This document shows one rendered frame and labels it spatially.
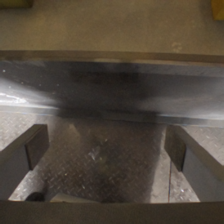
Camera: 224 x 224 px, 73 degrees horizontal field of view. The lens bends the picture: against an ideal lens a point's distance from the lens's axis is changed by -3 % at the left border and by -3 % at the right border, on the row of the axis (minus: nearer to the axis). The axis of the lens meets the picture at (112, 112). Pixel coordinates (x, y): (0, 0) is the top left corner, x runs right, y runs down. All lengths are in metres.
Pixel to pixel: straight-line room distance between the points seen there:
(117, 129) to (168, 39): 0.73
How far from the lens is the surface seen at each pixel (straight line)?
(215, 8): 0.27
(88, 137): 0.94
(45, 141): 0.17
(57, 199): 0.92
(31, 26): 0.29
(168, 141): 0.16
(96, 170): 0.95
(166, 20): 0.25
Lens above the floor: 0.91
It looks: 81 degrees down
